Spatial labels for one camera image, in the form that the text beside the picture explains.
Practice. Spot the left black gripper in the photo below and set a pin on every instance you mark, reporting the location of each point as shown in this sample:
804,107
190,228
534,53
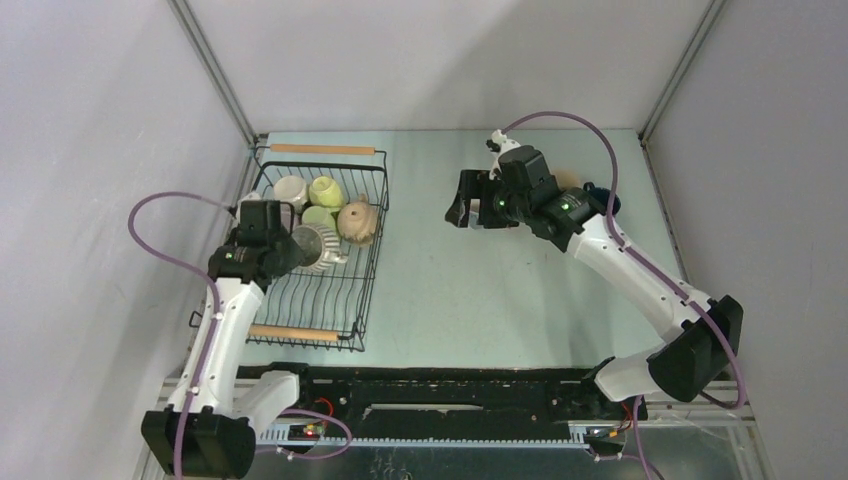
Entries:
295,258

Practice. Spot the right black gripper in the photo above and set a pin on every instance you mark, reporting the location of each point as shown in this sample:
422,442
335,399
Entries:
476,185

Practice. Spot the white ribbed mug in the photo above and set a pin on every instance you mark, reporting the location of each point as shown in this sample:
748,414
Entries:
321,247

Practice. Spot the seashell coral print mug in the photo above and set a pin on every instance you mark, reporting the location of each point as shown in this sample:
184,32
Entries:
566,179

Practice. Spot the dark blue mug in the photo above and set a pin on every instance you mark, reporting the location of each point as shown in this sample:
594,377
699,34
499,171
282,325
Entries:
603,195

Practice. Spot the light green cup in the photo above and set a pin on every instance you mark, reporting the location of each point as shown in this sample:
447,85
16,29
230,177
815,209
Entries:
319,215

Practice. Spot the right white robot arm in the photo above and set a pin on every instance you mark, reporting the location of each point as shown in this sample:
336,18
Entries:
700,334

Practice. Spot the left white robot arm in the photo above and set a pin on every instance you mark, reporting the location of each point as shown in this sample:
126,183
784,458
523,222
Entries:
205,430

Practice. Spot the yellow-green cup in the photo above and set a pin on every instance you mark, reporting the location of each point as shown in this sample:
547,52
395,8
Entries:
326,192

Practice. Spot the peach teapot-shaped cup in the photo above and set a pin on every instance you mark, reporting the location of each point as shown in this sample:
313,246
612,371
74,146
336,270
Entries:
357,221

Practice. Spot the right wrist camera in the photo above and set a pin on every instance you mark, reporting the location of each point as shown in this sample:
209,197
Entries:
499,143

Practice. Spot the black wire dish rack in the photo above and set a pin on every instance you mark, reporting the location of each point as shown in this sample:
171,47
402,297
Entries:
338,300

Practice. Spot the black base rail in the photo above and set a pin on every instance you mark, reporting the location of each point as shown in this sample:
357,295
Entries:
476,406

